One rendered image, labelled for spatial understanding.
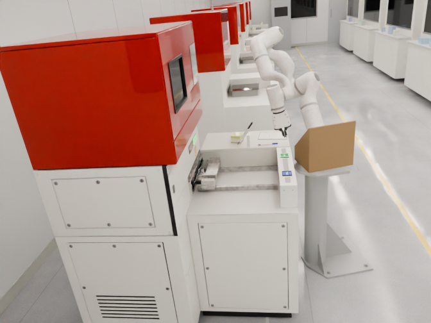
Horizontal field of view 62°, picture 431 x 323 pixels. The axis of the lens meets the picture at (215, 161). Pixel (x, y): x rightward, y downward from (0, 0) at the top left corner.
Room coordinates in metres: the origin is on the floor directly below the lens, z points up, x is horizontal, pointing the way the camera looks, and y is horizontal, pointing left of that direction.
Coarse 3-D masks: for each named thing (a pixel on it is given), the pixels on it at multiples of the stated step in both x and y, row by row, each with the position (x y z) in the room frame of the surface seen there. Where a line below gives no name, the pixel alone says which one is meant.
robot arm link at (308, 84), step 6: (312, 72) 2.41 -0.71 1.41; (300, 78) 2.43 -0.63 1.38; (306, 78) 2.39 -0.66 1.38; (312, 78) 2.37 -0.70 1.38; (318, 78) 2.40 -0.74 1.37; (300, 84) 2.41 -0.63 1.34; (306, 84) 2.38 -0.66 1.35; (312, 84) 2.36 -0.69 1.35; (318, 84) 2.39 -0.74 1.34; (300, 90) 2.41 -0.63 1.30; (306, 90) 2.36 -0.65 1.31; (312, 90) 2.35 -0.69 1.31; (306, 96) 2.34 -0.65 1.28; (312, 96) 2.34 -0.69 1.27; (300, 102) 2.36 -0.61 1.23; (306, 102) 2.32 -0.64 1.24; (312, 102) 2.31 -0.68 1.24; (300, 108) 2.35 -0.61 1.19
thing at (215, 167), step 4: (208, 164) 2.29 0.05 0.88; (212, 164) 2.28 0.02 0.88; (216, 164) 2.27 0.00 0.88; (220, 164) 2.30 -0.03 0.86; (208, 168) 2.22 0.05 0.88; (212, 168) 2.22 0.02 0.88; (216, 168) 2.21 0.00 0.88; (208, 172) 2.15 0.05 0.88; (212, 172) 2.15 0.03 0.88; (216, 172) 2.14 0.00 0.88; (216, 176) 2.09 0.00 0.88; (216, 180) 2.07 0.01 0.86; (204, 188) 1.97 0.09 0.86; (208, 188) 1.97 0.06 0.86; (212, 188) 1.97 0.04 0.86
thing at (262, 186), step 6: (198, 186) 2.02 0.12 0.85; (216, 186) 2.00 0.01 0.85; (222, 186) 1.99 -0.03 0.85; (228, 186) 1.98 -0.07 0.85; (234, 186) 1.98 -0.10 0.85; (240, 186) 1.97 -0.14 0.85; (246, 186) 1.97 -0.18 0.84; (252, 186) 1.96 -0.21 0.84; (258, 186) 1.95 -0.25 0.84; (264, 186) 1.95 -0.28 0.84; (270, 186) 1.94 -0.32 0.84; (276, 186) 1.94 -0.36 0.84
